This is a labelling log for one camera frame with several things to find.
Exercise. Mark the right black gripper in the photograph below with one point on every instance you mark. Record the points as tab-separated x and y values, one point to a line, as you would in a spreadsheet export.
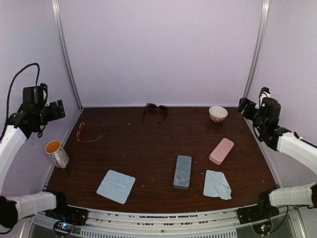
242	105

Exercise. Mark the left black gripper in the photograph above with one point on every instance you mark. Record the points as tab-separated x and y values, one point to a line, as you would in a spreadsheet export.
55	114

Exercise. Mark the pink glasses case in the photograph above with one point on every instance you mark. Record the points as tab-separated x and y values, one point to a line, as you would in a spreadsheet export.
220	152

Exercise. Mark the light blue cloth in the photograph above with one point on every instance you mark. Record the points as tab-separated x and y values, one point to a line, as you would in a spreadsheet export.
216	185
116	186

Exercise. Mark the grey-blue glasses case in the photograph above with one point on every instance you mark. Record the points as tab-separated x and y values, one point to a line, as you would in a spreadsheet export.
182	173

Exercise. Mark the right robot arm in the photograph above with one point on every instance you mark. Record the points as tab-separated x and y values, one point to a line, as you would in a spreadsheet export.
264	116

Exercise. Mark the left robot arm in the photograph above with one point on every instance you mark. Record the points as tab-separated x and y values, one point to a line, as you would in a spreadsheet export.
32	117

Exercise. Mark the dark sunglasses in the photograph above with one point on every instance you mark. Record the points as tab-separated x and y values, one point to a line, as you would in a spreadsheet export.
154	109

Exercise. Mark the white ceramic bowl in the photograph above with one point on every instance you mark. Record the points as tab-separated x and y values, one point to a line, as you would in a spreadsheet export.
217	114

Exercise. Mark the red framed eyeglasses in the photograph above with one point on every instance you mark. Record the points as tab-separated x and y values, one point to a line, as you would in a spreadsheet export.
88	132

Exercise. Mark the patterned mug orange inside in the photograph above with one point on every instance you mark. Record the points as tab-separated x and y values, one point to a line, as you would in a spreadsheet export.
57	153

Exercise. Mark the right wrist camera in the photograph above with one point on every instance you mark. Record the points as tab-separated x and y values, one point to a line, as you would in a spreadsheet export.
265	93

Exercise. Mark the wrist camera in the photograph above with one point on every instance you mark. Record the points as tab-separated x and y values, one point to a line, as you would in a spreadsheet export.
44	87
265	93

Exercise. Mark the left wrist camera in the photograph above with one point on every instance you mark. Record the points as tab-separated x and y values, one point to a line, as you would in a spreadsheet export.
44	87

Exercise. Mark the right aluminium frame post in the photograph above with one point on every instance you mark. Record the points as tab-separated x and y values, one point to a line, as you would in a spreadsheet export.
258	46

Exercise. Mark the aluminium frame post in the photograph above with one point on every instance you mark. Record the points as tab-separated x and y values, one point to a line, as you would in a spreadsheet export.
258	46
65	55

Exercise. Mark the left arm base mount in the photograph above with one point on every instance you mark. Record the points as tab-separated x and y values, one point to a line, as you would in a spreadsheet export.
67	220

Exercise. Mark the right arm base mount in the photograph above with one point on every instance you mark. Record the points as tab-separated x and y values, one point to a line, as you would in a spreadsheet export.
259	219

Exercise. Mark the left aluminium frame post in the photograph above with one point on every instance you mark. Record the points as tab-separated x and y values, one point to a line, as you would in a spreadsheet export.
65	55

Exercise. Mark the aluminium front rail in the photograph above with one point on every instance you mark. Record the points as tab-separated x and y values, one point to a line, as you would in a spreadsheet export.
223	223

